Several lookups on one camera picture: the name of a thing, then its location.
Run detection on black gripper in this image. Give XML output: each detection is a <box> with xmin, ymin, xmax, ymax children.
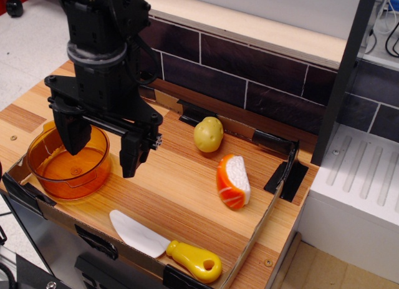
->
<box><xmin>44</xmin><ymin>57</ymin><xmax>163</xmax><ymax>178</ymax></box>

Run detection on salmon sushi toy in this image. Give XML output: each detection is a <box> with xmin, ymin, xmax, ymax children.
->
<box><xmin>216</xmin><ymin>154</ymin><xmax>251</xmax><ymax>210</ymax></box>

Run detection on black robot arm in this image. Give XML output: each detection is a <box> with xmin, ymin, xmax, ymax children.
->
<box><xmin>45</xmin><ymin>0</ymin><xmax>163</xmax><ymax>178</ymax></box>

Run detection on orange transparent plastic pot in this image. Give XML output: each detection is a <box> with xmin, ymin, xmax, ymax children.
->
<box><xmin>27</xmin><ymin>121</ymin><xmax>112</xmax><ymax>200</ymax></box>

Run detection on cardboard fence with black tape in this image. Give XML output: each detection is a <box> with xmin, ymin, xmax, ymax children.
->
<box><xmin>1</xmin><ymin>82</ymin><xmax>317</xmax><ymax>288</ymax></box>

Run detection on yellow toy potato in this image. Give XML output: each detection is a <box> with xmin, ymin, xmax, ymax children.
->
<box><xmin>194</xmin><ymin>117</ymin><xmax>224</xmax><ymax>152</ymax></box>

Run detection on white toy sink drainboard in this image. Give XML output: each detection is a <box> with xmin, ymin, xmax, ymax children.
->
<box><xmin>310</xmin><ymin>125</ymin><xmax>398</xmax><ymax>232</ymax></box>

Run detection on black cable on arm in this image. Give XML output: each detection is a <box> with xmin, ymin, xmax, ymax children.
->
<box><xmin>127</xmin><ymin>32</ymin><xmax>160</xmax><ymax>86</ymax></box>

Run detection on toy knife yellow handle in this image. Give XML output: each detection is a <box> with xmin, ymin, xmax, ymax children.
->
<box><xmin>109</xmin><ymin>210</ymin><xmax>223</xmax><ymax>283</ymax></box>

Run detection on black cables in background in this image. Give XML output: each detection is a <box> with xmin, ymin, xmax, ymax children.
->
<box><xmin>363</xmin><ymin>0</ymin><xmax>399</xmax><ymax>59</ymax></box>

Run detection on dark grey vertical post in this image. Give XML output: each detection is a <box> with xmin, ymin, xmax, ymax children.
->
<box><xmin>311</xmin><ymin>0</ymin><xmax>376</xmax><ymax>166</ymax></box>

